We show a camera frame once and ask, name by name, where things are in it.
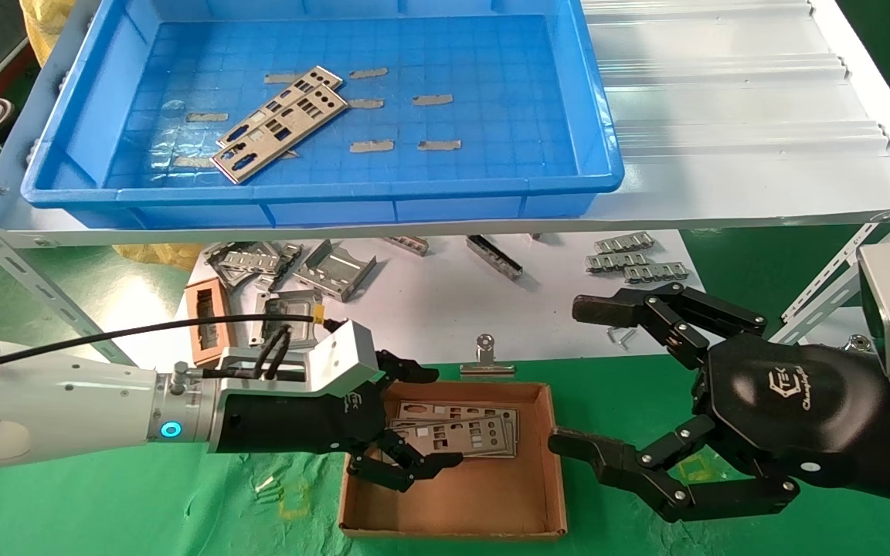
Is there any slotted metal bracket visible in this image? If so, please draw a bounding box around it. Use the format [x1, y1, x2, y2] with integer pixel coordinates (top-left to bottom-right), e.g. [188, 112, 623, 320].
[256, 242, 304, 293]
[206, 242, 284, 290]

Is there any shallow cardboard box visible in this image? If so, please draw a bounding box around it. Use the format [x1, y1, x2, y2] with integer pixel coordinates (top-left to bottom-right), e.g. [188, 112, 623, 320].
[337, 380, 568, 540]

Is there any yellow plastic bag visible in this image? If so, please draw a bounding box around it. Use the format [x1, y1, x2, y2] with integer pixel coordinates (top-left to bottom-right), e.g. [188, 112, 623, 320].
[19, 0, 98, 67]
[111, 243, 206, 272]

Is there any brown box with metal part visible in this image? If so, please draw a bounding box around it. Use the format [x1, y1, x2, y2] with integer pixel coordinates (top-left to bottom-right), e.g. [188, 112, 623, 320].
[184, 278, 241, 370]

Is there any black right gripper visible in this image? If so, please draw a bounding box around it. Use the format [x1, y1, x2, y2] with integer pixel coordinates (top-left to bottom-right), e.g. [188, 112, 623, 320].
[547, 282, 890, 524]

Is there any bent sheet metal bracket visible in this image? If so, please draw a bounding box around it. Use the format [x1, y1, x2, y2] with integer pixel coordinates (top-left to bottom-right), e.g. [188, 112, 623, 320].
[293, 239, 377, 303]

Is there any black camera cable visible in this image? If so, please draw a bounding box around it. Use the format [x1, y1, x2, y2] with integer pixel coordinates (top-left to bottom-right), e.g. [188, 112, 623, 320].
[0, 312, 327, 381]

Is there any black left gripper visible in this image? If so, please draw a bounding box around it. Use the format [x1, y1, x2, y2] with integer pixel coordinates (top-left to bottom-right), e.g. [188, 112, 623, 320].
[209, 349, 464, 493]

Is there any white metal shelf board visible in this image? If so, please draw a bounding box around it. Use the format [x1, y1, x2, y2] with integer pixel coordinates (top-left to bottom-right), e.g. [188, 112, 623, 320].
[0, 0, 890, 249]

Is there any square metal frame part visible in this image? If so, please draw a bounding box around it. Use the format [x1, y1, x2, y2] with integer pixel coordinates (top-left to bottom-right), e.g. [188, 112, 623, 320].
[249, 290, 323, 350]

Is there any notched metal clip strip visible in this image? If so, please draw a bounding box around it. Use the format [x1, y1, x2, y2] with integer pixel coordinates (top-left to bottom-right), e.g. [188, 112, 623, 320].
[595, 232, 655, 254]
[623, 262, 688, 284]
[585, 251, 651, 273]

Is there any perforated metal shelf brace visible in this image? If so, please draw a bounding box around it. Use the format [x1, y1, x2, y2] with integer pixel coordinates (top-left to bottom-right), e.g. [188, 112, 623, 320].
[769, 201, 890, 345]
[0, 193, 137, 368]

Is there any black metal bar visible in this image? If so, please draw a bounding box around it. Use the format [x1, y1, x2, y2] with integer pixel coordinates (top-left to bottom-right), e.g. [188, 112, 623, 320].
[466, 235, 524, 281]

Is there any blue plastic tray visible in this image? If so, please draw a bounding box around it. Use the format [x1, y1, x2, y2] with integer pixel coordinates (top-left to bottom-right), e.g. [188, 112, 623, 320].
[20, 0, 624, 230]

